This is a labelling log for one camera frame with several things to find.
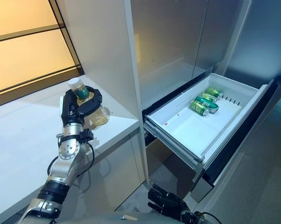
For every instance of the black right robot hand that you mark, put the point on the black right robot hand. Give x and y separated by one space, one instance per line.
168 203

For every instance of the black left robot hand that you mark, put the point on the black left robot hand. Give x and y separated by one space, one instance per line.
69 109

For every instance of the tea bottle with white cap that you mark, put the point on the tea bottle with white cap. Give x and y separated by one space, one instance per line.
81 92

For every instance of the white fridge drawer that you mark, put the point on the white fridge drawer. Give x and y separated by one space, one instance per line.
189 126

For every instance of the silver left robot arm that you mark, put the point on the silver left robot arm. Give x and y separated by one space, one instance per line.
65 151

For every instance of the silver fridge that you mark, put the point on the silver fridge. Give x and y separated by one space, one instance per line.
177 42

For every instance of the grey robot torso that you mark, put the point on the grey robot torso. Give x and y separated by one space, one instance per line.
121 218

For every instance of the tall white cabinet panel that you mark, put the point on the tall white cabinet panel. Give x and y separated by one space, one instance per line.
103 46

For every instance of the dark framed window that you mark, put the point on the dark framed window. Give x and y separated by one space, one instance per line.
26 46

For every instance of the green white toy car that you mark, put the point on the green white toy car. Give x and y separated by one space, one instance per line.
198 108

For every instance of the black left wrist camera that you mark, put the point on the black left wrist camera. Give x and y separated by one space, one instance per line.
86 135

